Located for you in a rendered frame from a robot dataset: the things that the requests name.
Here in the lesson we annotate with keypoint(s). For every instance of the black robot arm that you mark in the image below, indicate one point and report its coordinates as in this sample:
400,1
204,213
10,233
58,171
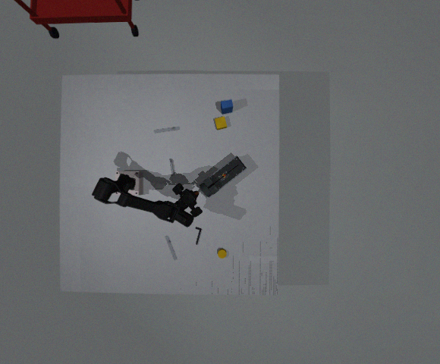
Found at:
162,210

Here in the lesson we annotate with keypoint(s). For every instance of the blue block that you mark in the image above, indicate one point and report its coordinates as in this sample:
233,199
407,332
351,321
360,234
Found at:
226,106

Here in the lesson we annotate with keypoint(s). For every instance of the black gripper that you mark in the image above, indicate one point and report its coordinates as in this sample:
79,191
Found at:
195,211

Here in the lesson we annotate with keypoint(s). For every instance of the yellow cube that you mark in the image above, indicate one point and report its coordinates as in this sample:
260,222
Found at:
220,123

